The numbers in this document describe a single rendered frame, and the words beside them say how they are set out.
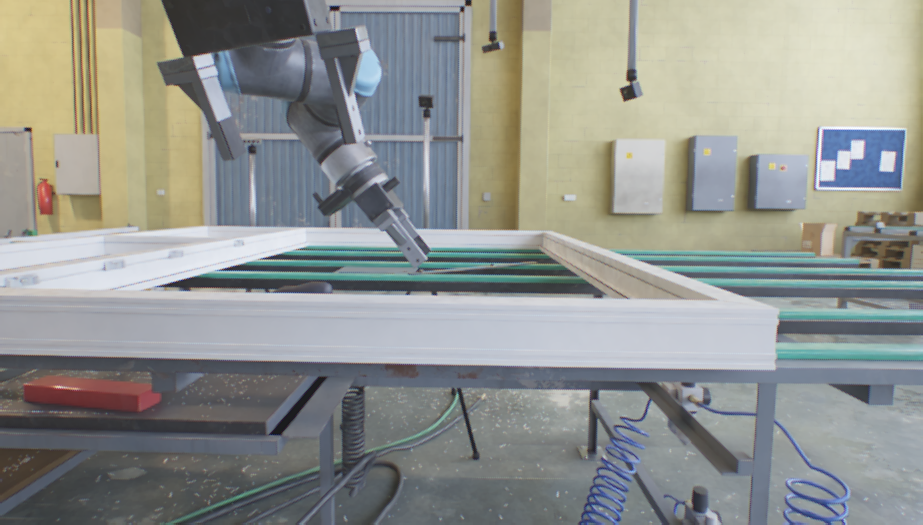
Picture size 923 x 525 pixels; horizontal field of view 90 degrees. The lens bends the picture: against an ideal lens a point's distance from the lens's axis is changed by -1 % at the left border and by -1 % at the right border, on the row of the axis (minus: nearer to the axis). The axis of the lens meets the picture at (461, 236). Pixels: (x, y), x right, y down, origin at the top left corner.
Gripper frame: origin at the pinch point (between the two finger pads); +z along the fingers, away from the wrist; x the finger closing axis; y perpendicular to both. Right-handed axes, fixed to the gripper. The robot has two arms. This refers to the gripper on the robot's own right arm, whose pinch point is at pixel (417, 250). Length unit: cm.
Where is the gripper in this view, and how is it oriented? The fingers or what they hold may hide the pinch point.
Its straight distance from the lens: 83.9
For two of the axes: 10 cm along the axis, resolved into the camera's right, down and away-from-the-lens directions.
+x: -0.1, -0.7, 10.0
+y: 8.0, -6.0, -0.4
